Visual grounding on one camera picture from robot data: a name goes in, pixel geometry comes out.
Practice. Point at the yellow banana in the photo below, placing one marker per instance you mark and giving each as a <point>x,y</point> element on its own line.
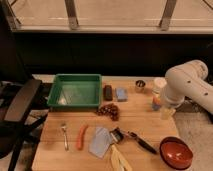
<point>118,161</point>

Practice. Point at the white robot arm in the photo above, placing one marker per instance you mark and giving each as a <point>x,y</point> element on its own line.
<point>187,80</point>

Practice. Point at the green plastic tray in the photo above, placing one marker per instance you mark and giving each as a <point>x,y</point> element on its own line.
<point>75,91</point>

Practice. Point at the dark brown block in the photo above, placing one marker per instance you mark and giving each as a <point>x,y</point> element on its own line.
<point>108,96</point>

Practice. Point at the blue sponge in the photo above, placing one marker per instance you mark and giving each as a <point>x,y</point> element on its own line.
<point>121,94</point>

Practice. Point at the bunch of dark grapes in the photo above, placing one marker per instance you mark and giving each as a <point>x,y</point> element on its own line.
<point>110,110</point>

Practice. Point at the small metal cup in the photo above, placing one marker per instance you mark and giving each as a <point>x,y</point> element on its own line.
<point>139,86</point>

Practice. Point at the small black metal can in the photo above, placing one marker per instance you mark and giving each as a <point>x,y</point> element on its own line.
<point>117,135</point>

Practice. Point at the white capped bottle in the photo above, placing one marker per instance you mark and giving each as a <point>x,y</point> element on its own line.
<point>158,84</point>

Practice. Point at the grey folded cloth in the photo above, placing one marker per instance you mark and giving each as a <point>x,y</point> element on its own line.
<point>100,142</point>

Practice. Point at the metal fork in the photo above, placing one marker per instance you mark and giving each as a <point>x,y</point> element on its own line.
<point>64,131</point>

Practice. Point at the orange carrot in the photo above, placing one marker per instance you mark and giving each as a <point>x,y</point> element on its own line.
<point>80,137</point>

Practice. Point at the black office chair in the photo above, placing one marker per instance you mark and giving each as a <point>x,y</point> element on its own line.
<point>13,130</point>

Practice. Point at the red bowl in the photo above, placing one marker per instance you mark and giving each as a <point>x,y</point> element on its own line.
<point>176,153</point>

